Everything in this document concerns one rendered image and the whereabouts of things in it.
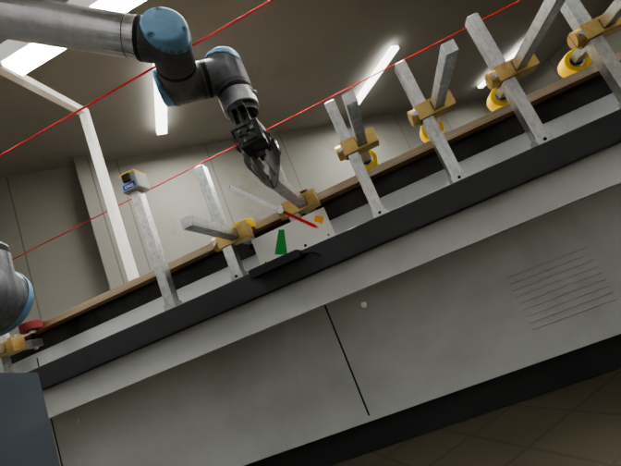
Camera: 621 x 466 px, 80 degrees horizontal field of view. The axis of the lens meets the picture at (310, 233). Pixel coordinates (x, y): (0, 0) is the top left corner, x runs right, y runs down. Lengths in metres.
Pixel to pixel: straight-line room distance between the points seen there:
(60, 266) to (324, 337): 4.21
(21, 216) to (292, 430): 4.59
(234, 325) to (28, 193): 4.59
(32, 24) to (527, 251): 1.43
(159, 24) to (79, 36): 0.16
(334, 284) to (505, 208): 0.55
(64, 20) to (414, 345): 1.28
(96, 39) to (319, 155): 5.47
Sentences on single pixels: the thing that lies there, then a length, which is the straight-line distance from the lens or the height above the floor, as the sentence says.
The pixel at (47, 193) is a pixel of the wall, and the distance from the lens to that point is 5.59.
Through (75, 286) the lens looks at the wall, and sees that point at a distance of 5.15.
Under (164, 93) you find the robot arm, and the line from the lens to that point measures 1.00.
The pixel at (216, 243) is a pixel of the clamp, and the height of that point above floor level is 0.84.
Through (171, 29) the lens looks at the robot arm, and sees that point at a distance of 0.89.
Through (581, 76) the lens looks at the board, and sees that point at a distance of 1.57.
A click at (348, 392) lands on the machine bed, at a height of 0.21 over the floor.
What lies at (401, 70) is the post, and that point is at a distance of 1.31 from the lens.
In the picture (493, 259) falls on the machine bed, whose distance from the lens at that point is 1.39.
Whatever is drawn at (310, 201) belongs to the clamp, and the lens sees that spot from 1.19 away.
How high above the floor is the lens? 0.51
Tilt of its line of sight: 11 degrees up
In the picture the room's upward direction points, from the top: 22 degrees counter-clockwise
